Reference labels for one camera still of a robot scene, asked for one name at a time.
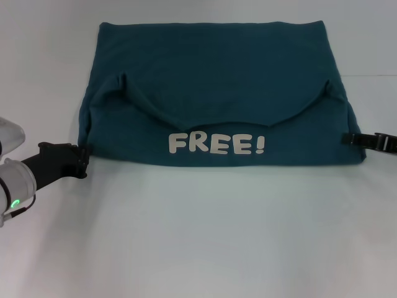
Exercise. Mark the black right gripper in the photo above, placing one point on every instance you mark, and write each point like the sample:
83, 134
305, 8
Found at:
386, 142

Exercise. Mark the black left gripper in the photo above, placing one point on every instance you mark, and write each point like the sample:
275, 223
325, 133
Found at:
56, 163

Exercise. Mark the blue shirt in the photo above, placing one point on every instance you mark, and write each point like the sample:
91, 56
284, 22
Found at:
217, 93

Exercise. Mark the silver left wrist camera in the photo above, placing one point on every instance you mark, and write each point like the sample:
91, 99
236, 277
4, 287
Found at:
10, 135

